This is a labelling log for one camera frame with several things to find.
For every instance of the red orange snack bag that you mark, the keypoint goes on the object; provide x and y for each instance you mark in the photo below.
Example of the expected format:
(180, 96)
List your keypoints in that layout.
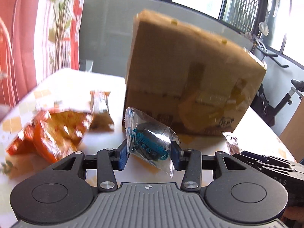
(52, 134)

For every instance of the orange snack bar wrapper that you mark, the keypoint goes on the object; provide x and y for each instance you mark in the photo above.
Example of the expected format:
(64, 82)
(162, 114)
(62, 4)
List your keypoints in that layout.
(101, 110)

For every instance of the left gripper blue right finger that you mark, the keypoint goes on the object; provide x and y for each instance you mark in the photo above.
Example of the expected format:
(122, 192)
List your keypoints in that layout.
(179, 159)

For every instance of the brown cardboard box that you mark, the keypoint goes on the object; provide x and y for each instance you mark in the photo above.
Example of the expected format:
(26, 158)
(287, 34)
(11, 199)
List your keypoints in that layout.
(191, 80)

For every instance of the black exercise bike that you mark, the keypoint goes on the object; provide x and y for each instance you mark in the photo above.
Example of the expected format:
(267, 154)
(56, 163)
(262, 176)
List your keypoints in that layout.
(261, 104)

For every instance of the red printed backdrop curtain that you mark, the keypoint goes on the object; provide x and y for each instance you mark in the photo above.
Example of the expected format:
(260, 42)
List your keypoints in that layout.
(38, 38)

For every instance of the clear packet blue black snack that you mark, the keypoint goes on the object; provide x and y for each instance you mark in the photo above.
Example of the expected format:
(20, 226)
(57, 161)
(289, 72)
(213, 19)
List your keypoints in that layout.
(149, 139)

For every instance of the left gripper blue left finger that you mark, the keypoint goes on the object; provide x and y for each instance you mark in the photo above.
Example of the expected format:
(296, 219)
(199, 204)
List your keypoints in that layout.
(121, 156)

